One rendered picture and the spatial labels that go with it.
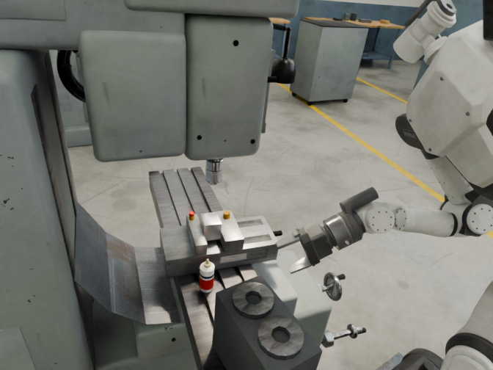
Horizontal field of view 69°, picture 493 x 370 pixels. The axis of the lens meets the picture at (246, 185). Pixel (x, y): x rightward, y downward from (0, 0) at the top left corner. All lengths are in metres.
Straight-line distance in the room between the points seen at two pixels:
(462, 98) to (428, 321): 1.95
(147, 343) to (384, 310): 1.66
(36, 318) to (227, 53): 0.67
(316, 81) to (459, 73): 4.73
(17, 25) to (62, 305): 0.53
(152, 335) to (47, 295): 0.36
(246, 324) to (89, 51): 0.59
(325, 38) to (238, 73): 4.55
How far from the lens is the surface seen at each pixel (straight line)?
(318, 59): 5.33
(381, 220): 0.95
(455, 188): 1.07
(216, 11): 0.73
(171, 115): 0.76
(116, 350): 1.22
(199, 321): 1.00
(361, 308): 2.41
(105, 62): 0.71
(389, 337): 2.35
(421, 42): 0.89
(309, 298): 1.37
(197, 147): 0.82
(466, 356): 0.97
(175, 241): 1.12
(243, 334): 0.76
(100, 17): 0.71
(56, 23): 0.71
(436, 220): 1.05
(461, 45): 0.75
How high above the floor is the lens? 1.72
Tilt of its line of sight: 32 degrees down
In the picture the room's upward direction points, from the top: 6 degrees clockwise
